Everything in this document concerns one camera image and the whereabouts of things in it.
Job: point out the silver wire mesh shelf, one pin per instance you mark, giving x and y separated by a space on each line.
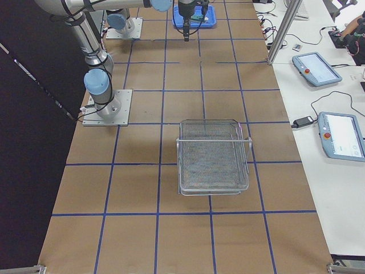
211 157

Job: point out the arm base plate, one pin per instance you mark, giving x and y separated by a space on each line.
114 114
122 28

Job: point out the upper teach pendant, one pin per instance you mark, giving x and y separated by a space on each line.
315 69

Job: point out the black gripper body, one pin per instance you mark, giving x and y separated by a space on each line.
185 9

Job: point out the black power adapter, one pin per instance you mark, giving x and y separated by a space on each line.
302 122

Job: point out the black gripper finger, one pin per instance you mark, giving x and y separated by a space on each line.
186 30

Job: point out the aluminium frame post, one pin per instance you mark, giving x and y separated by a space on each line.
283 29

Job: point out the lower teach pendant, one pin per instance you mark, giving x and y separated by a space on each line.
340 136

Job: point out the teach pendant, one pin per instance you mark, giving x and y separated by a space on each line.
315 69
340 136

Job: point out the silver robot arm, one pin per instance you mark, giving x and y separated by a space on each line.
98 80
158 5

